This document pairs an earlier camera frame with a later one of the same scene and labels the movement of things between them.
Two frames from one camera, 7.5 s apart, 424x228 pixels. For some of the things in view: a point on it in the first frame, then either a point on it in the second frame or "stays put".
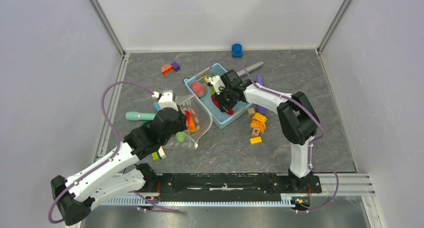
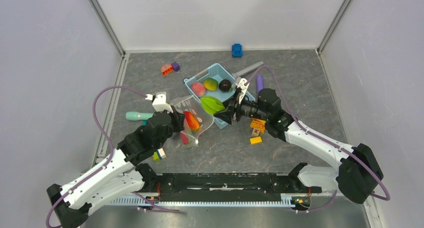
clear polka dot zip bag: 199,118 stays put
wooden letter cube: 256,132 stays put
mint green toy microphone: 137,116 stays put
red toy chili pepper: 229,111 to 184,138
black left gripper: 182,120 stays put
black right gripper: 224,106 to 227,115
